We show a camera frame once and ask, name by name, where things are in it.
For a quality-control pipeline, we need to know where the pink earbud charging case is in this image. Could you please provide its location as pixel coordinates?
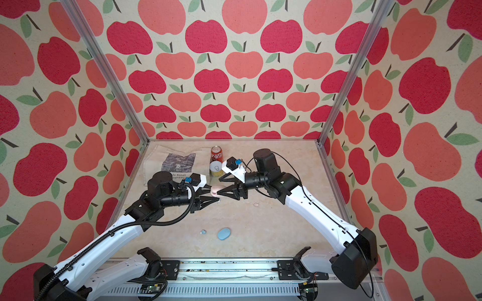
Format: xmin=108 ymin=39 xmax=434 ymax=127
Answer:
xmin=210 ymin=185 xmax=225 ymax=197

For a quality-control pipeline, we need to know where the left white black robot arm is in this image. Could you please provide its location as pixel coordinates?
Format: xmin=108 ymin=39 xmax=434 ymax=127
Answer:
xmin=34 ymin=171 xmax=219 ymax=300

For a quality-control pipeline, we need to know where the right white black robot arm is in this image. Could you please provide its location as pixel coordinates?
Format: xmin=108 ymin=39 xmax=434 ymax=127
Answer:
xmin=217 ymin=149 xmax=378 ymax=289

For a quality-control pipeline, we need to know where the blue earbud charging case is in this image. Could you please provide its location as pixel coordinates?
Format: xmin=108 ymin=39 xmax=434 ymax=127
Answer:
xmin=217 ymin=228 xmax=231 ymax=241

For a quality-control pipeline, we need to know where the yellow tin can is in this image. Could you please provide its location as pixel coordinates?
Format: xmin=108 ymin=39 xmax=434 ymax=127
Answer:
xmin=210 ymin=161 xmax=224 ymax=177

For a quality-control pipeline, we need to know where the beige Monet tote bag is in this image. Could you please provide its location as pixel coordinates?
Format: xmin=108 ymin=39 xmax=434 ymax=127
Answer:
xmin=143 ymin=145 xmax=210 ymax=186

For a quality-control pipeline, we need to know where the red cola can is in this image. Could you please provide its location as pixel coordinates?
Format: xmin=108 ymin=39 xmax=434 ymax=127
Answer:
xmin=210 ymin=145 xmax=223 ymax=163

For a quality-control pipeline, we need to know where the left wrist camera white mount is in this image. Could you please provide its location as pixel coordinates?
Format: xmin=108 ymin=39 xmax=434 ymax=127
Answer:
xmin=184 ymin=173 xmax=207 ymax=191

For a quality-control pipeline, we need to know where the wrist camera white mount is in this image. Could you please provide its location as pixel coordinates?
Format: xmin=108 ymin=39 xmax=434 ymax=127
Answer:
xmin=184 ymin=173 xmax=207 ymax=191
xmin=222 ymin=157 xmax=247 ymax=183

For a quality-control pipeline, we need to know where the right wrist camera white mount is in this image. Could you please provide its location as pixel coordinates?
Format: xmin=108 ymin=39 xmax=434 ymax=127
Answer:
xmin=222 ymin=157 xmax=247 ymax=183

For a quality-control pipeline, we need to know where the left aluminium frame post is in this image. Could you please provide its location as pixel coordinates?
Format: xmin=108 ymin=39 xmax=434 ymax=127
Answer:
xmin=60 ymin=1 xmax=149 ymax=146

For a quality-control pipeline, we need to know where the aluminium frame post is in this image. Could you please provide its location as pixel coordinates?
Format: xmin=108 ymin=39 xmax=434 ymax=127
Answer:
xmin=60 ymin=1 xmax=149 ymax=146
xmin=316 ymin=0 xmax=395 ymax=149

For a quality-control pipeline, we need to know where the right aluminium frame post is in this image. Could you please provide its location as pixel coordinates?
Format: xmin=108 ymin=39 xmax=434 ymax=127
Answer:
xmin=316 ymin=0 xmax=395 ymax=149

